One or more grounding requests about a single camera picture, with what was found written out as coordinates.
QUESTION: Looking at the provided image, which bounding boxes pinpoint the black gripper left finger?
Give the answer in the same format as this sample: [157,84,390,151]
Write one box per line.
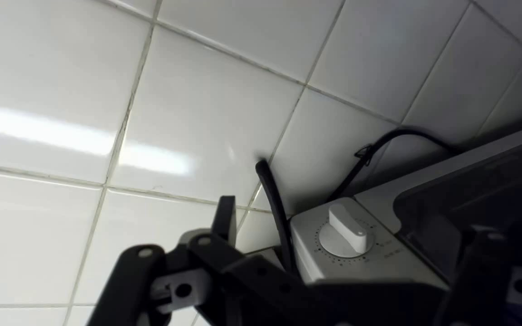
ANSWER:
[86,194,360,326]

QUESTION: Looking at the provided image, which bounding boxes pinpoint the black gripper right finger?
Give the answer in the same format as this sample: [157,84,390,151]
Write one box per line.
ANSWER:
[432,225,522,326]

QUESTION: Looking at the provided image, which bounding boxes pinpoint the white microwave oven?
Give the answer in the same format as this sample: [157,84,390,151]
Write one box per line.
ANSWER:
[289,118,522,290]

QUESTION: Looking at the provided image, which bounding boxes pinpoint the white microwave knob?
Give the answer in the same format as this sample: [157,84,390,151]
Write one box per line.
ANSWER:
[318,203,376,261]

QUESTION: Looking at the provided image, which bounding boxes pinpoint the thick black cable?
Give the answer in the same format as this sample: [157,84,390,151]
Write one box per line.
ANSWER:
[254,158,298,277]

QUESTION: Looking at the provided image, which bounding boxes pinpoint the black microwave power cable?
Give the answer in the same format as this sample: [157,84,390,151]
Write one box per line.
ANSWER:
[325,125,459,203]

